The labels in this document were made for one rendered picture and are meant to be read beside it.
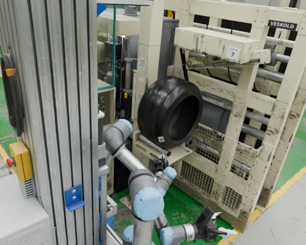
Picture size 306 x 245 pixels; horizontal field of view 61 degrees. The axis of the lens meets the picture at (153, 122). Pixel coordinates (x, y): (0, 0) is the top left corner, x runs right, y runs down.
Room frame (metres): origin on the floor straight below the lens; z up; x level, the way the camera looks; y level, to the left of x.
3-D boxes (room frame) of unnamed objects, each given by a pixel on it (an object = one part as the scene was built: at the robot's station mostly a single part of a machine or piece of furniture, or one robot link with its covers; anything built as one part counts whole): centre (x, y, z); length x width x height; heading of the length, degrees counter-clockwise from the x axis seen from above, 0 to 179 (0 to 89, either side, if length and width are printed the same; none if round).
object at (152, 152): (1.85, -0.02, 0.83); 0.36 x 0.09 x 0.06; 48
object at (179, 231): (0.85, -0.14, 1.04); 0.11 x 0.08 x 0.09; 108
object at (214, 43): (2.09, -0.41, 1.71); 0.61 x 0.25 x 0.15; 48
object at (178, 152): (1.95, -0.12, 0.80); 0.37 x 0.36 x 0.02; 138
